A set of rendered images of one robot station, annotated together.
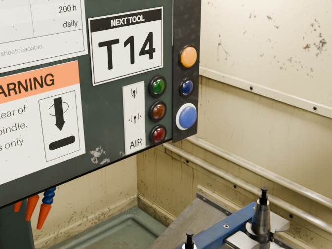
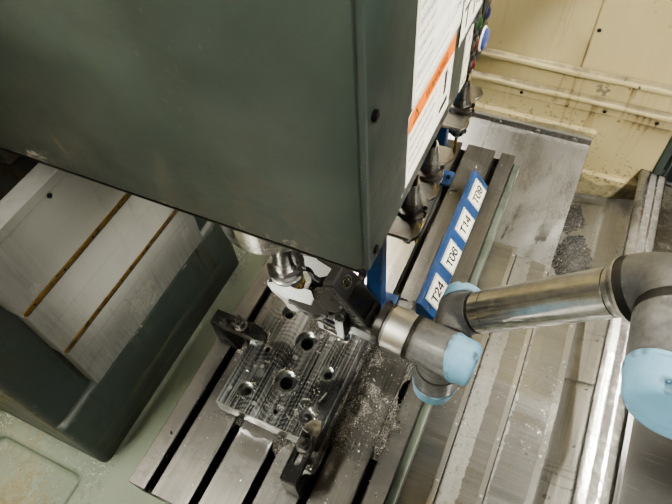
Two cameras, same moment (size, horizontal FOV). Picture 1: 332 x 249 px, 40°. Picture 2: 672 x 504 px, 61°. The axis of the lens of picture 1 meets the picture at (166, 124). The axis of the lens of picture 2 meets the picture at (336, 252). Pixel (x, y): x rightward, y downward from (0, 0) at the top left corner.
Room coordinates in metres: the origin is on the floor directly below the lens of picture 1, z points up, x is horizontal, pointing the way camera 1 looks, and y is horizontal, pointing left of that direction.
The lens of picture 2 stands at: (-0.04, 0.43, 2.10)
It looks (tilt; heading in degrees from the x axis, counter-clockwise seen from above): 54 degrees down; 341
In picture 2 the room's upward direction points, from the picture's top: 6 degrees counter-clockwise
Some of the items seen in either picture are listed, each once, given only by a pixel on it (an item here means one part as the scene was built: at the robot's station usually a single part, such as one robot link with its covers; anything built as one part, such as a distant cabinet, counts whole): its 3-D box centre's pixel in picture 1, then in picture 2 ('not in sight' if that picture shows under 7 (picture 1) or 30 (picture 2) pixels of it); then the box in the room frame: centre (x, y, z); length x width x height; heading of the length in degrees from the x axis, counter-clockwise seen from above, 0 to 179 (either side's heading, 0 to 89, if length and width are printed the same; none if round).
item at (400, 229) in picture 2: not in sight; (401, 228); (0.56, 0.08, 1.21); 0.07 x 0.05 x 0.01; 42
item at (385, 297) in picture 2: not in sight; (376, 265); (0.60, 0.12, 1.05); 0.10 x 0.05 x 0.30; 42
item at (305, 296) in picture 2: not in sight; (291, 300); (0.46, 0.34, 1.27); 0.09 x 0.03 x 0.06; 50
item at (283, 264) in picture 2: not in sight; (282, 251); (0.50, 0.33, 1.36); 0.04 x 0.04 x 0.07
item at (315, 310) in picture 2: not in sight; (315, 302); (0.43, 0.31, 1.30); 0.09 x 0.05 x 0.02; 50
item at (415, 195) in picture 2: not in sight; (412, 193); (0.59, 0.04, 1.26); 0.04 x 0.04 x 0.07
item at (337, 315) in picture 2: not in sight; (354, 311); (0.40, 0.25, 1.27); 0.12 x 0.08 x 0.09; 37
